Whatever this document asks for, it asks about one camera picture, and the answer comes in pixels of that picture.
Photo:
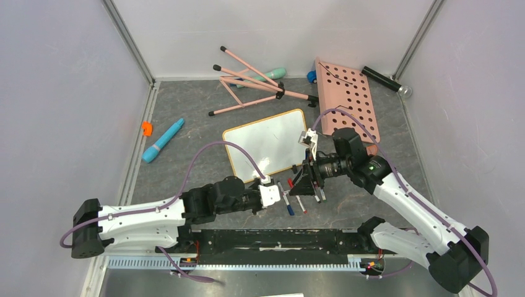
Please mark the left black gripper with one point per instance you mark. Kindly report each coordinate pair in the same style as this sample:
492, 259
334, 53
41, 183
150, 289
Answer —
257, 188

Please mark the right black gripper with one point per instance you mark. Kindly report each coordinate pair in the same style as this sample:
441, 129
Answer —
311, 176

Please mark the yellow-framed whiteboard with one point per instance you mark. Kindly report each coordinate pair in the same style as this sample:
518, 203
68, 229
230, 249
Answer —
272, 142

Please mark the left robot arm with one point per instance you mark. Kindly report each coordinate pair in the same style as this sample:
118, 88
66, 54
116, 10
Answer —
103, 228

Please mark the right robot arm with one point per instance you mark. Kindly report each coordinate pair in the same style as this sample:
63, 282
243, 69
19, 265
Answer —
452, 253

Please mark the red whiteboard marker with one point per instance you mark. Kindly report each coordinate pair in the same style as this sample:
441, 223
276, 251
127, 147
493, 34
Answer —
290, 182

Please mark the green whiteboard marker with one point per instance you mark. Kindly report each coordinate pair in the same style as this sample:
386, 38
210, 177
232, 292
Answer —
323, 197

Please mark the blue whiteboard marker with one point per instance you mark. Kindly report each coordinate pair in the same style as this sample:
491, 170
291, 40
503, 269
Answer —
285, 198

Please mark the orange semicircle block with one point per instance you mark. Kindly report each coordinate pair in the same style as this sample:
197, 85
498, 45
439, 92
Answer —
372, 150

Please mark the pink perforated board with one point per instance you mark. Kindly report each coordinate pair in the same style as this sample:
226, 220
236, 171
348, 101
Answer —
347, 90

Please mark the pink folding easel stand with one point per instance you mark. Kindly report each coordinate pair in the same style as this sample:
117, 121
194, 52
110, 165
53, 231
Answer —
277, 89

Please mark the blue toy car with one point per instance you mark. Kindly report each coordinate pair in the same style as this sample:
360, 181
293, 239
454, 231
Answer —
312, 77

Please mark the large blue toy marker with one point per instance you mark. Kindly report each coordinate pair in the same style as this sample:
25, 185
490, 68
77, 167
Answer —
152, 152

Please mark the mint green toy marker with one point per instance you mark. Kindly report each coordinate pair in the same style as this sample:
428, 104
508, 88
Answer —
275, 74

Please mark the small orange clip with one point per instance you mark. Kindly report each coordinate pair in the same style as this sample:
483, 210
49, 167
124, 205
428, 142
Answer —
147, 128

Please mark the black flashlight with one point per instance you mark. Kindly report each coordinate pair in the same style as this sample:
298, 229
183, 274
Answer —
402, 90

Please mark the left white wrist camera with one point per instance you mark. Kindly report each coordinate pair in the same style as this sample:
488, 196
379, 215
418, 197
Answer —
269, 192

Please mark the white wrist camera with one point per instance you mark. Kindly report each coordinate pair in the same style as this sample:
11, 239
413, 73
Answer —
309, 139
269, 192

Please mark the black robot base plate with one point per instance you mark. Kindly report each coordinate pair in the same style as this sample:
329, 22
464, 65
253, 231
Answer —
272, 246

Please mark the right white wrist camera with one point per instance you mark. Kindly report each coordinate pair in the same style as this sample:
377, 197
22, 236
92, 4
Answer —
309, 139

